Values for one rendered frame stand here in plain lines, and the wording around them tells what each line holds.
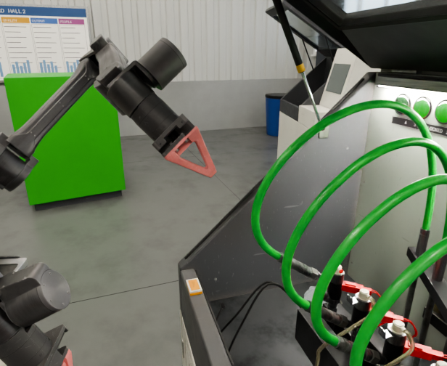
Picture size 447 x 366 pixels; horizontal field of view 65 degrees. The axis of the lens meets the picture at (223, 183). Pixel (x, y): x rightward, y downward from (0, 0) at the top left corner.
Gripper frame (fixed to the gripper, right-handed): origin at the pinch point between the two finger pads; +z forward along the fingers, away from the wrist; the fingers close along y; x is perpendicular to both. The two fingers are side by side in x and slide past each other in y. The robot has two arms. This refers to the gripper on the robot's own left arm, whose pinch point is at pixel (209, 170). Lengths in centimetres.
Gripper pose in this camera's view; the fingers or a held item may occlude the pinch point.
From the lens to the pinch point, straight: 57.6
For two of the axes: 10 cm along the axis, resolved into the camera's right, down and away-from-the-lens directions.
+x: -7.0, 7.2, -0.1
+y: -1.1, -1.0, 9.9
